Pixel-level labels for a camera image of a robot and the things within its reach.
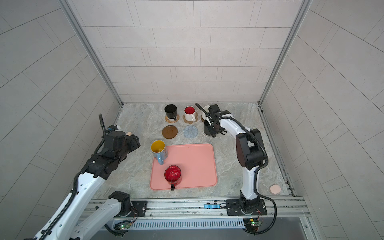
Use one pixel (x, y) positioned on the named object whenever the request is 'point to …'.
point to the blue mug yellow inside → (158, 148)
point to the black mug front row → (207, 130)
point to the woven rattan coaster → (172, 120)
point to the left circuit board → (125, 226)
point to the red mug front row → (173, 175)
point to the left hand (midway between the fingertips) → (138, 137)
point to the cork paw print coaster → (190, 122)
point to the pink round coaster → (275, 188)
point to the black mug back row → (171, 111)
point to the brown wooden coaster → (169, 132)
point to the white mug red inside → (189, 112)
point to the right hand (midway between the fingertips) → (213, 131)
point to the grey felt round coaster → (190, 131)
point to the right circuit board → (251, 223)
